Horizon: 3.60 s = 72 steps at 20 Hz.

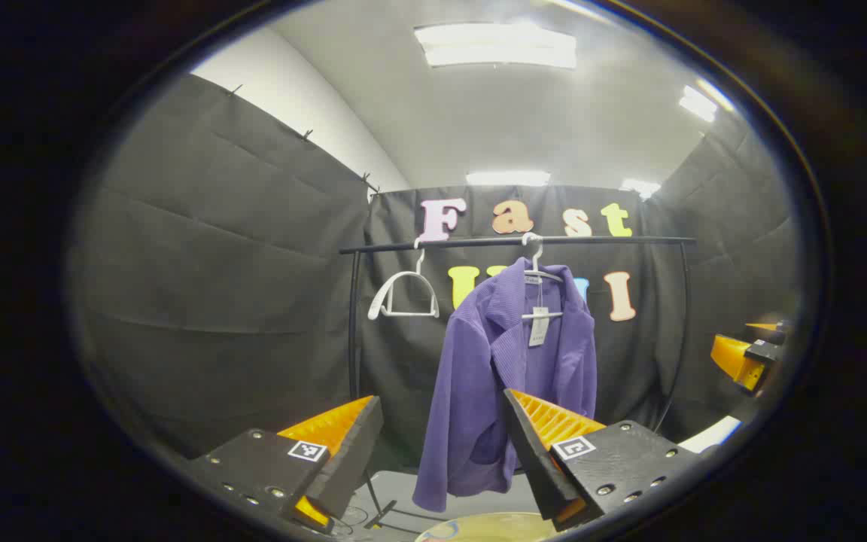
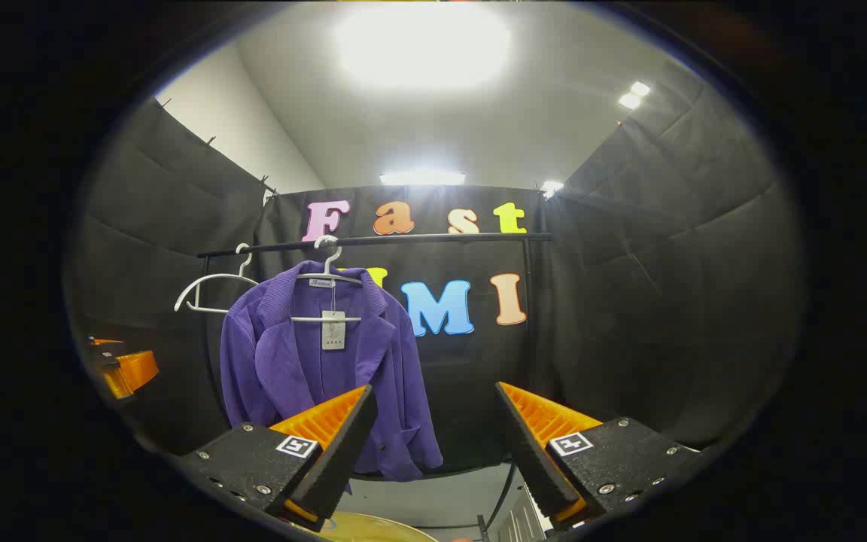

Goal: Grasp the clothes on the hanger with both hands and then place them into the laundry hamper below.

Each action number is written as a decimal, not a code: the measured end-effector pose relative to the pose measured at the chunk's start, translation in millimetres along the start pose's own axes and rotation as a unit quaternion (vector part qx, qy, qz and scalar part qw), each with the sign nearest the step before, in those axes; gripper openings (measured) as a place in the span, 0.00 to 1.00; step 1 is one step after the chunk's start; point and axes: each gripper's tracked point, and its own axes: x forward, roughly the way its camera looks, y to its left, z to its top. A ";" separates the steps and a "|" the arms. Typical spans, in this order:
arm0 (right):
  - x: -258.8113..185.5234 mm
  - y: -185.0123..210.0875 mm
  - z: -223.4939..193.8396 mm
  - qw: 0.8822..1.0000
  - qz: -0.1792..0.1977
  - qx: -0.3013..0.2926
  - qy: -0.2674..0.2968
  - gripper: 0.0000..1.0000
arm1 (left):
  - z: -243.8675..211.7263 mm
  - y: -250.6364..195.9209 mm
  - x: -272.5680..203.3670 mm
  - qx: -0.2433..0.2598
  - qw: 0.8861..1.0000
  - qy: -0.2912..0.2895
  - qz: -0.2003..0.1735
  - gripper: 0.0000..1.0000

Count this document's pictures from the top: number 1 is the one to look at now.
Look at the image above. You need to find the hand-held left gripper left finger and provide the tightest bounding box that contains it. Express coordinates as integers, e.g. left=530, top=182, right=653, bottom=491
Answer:
left=187, top=395, right=385, bottom=535

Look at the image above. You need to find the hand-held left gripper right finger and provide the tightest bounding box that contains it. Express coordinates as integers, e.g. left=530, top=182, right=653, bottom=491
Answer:
left=503, top=388, right=707, bottom=532

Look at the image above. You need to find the round laundry hamper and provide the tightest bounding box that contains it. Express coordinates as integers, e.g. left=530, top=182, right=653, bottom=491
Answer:
left=415, top=512, right=562, bottom=542

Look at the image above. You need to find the purple corduroy jacket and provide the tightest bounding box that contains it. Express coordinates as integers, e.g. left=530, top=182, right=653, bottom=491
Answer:
left=412, top=257, right=598, bottom=514

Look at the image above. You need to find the white plastic hanger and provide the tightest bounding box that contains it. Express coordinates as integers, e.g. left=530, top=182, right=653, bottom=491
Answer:
left=368, top=239, right=440, bottom=321
left=520, top=232, right=566, bottom=321

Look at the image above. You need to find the black metal clothes rack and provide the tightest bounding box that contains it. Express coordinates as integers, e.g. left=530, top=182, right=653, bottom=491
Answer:
left=338, top=235, right=698, bottom=529

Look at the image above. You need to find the ceiling light panel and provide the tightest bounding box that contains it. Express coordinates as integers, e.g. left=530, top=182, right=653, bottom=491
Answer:
left=678, top=78, right=737, bottom=123
left=413, top=21, right=579, bottom=71
left=466, top=170, right=552, bottom=187
left=620, top=178, right=662, bottom=201

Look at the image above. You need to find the black backdrop cloth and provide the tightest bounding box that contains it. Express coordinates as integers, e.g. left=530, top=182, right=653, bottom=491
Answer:
left=68, top=74, right=799, bottom=471

